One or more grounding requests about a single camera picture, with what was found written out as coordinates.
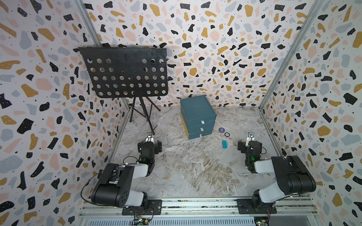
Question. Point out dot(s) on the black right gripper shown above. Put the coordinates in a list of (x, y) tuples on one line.
[(242, 145)]

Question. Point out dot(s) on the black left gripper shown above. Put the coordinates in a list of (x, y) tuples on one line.
[(157, 148)]

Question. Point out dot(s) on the teal drawer cabinet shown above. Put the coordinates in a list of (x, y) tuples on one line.
[(198, 116)]

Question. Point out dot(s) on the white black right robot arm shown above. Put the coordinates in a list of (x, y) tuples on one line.
[(292, 176)]

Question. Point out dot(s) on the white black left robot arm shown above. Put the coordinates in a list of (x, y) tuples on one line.
[(114, 185)]

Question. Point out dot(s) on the small teal block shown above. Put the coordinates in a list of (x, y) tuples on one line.
[(224, 144)]

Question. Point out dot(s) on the purple small blind button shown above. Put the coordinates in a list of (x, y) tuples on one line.
[(221, 130)]

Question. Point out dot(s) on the green circuit board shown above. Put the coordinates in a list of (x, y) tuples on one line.
[(140, 221)]

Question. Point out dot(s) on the black perforated music stand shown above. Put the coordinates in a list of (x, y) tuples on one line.
[(127, 72)]

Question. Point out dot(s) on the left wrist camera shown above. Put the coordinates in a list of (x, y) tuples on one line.
[(149, 138)]

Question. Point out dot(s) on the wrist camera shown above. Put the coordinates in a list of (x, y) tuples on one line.
[(250, 137), (149, 138)]

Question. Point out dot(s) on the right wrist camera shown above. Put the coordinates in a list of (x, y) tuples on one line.
[(250, 137)]

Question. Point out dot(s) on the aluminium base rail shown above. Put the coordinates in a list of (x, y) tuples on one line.
[(207, 211)]

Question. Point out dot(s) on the aluminium corner post left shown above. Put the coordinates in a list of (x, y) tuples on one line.
[(79, 5)]

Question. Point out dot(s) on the aluminium corner post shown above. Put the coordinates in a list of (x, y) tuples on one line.
[(317, 5), (79, 5)]

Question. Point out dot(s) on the aluminium corner post right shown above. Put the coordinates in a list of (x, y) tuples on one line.
[(317, 5)]

